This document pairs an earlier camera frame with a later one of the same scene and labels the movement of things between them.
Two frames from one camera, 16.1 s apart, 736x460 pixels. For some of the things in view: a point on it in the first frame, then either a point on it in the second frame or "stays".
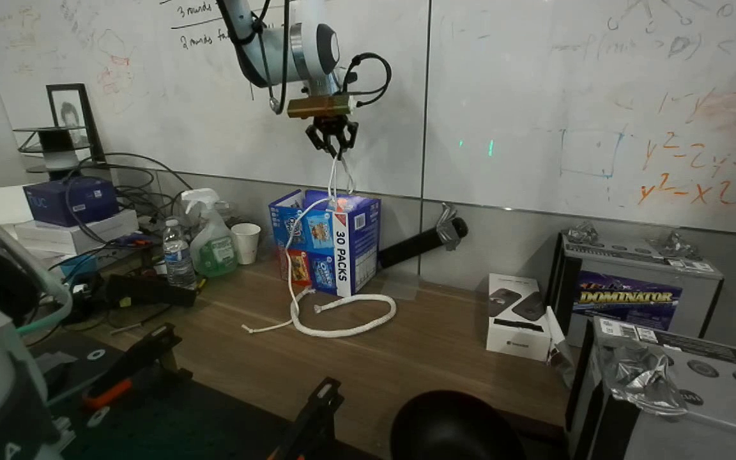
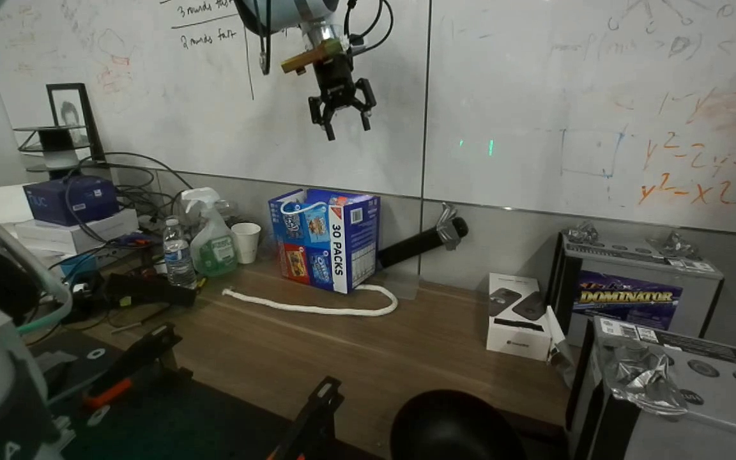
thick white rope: x=333 y=302 to x=319 y=308
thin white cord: x=287 y=253 to x=300 y=209
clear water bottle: x=179 y=257 stays
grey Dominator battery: x=638 y=279 stays
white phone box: x=519 y=322 stays
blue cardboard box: x=73 y=201 stays
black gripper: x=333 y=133 to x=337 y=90
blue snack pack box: x=331 y=242 stays
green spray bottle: x=212 y=249 stays
